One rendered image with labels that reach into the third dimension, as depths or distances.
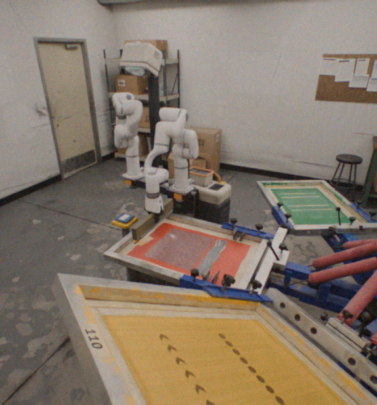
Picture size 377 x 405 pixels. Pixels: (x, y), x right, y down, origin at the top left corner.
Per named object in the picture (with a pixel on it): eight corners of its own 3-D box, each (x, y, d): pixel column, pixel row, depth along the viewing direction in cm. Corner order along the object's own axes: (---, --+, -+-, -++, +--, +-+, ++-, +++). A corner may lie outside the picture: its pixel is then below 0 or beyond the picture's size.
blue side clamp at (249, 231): (221, 235, 197) (221, 225, 194) (223, 231, 201) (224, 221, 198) (267, 246, 185) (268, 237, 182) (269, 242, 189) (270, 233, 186)
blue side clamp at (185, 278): (179, 288, 153) (178, 277, 150) (184, 283, 157) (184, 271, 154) (237, 309, 141) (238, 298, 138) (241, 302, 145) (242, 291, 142)
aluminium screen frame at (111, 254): (104, 259, 173) (103, 253, 171) (159, 214, 219) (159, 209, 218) (239, 306, 141) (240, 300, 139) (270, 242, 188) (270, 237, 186)
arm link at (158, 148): (171, 145, 178) (167, 181, 181) (151, 142, 182) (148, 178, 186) (165, 144, 170) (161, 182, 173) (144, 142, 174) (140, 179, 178)
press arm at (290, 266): (272, 271, 157) (272, 263, 155) (274, 265, 162) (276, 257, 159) (307, 282, 150) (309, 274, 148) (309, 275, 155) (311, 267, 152)
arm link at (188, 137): (165, 99, 186) (194, 101, 179) (175, 150, 212) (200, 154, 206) (155, 112, 177) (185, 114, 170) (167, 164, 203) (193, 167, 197)
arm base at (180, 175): (181, 181, 225) (180, 161, 218) (196, 185, 219) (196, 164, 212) (168, 189, 214) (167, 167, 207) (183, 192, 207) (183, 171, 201)
